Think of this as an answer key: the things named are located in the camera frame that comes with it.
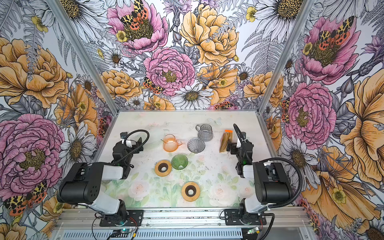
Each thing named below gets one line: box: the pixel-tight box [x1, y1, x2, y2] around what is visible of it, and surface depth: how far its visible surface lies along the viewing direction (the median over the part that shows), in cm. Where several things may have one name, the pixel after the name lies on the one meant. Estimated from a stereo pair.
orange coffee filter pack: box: [219, 129, 234, 154], surface depth 98 cm
